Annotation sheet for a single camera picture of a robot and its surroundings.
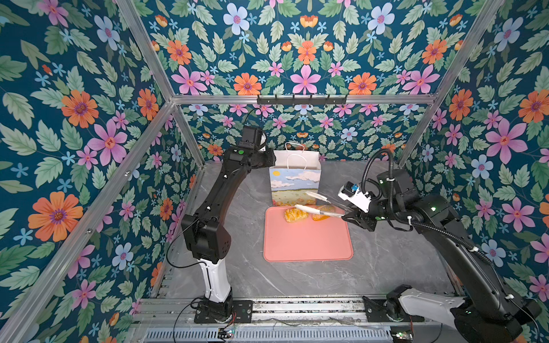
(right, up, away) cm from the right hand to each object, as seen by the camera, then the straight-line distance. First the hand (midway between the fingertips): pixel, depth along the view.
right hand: (347, 208), depth 67 cm
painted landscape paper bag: (-16, +13, +17) cm, 26 cm away
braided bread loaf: (-17, -6, +27) cm, 32 cm away
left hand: (-24, +20, +15) cm, 35 cm away
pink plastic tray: (-10, -16, +22) cm, 29 cm away
